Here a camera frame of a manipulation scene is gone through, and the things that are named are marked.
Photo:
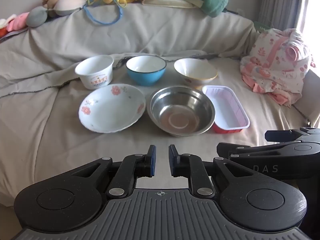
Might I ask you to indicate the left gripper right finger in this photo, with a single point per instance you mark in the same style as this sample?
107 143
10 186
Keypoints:
191 167

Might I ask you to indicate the white floral plate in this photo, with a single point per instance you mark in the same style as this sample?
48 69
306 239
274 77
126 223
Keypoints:
112 108

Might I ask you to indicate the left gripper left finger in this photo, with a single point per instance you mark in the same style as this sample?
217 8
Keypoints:
125 173

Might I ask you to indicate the cream gold-rimmed bowl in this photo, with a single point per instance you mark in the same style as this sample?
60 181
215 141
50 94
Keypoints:
195 72

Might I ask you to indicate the blue enamel bowl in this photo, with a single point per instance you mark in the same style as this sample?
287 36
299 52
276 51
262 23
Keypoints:
146 70

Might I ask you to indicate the stainless steel bowl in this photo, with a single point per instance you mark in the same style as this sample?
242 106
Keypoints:
181 111

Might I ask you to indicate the red foil tray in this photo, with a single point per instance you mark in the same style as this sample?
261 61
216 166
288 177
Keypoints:
230 116

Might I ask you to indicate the grey sofa cover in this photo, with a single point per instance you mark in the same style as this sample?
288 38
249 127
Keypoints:
41 134

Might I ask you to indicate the pink patterned cloth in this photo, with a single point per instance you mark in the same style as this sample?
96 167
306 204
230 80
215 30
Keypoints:
277 65

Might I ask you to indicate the white grey plush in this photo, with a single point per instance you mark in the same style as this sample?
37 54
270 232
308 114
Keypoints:
39 15

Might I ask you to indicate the pink plush toy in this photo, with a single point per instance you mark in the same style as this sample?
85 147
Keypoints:
13 23

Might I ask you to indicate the cream cloth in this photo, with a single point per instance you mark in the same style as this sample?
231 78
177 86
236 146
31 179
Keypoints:
184 4

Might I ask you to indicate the grey curtain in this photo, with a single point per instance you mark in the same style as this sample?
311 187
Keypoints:
283 14

